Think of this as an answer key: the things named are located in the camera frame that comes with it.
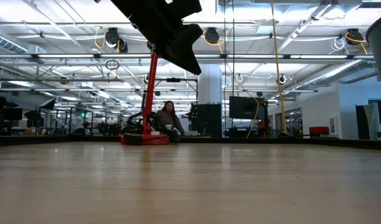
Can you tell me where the white building column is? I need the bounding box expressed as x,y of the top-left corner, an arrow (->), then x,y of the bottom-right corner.
197,63 -> 223,105

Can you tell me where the black equipment cabinet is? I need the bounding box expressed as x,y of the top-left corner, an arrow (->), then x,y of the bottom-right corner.
190,103 -> 223,138

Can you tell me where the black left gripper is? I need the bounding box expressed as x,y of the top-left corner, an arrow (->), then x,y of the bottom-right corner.
110,0 -> 204,76

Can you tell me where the black ceiling cord reel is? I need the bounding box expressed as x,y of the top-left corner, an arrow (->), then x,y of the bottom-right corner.
345,27 -> 365,46
204,27 -> 221,45
104,27 -> 129,54

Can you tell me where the red desk lamp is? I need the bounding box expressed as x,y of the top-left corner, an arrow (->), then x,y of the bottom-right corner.
120,52 -> 171,146

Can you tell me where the yellow hanging cord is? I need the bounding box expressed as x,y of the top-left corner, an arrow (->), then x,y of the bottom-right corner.
270,0 -> 291,138

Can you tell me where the dark standing panel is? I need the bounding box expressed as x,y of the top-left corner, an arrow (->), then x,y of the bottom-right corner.
355,102 -> 380,140

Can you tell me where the black table frame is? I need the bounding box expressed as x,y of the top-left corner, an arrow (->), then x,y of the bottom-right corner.
0,133 -> 381,152

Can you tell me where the person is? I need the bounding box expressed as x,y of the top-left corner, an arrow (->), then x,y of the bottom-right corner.
155,100 -> 186,137

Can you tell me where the red cart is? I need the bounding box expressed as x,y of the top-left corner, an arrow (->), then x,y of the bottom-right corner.
308,125 -> 340,139

